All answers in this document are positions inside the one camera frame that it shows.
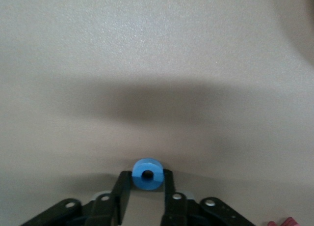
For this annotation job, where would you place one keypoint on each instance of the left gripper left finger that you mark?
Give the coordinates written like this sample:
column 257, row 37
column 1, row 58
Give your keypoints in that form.
column 122, row 186

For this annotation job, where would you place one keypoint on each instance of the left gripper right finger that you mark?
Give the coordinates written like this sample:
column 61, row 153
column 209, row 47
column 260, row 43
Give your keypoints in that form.
column 169, row 184

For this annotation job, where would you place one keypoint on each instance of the dark red foam letter k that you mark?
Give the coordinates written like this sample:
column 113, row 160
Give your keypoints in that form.
column 290, row 222

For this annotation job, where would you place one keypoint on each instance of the blue foam letter o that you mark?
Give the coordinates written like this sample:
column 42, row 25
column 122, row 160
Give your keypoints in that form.
column 139, row 180

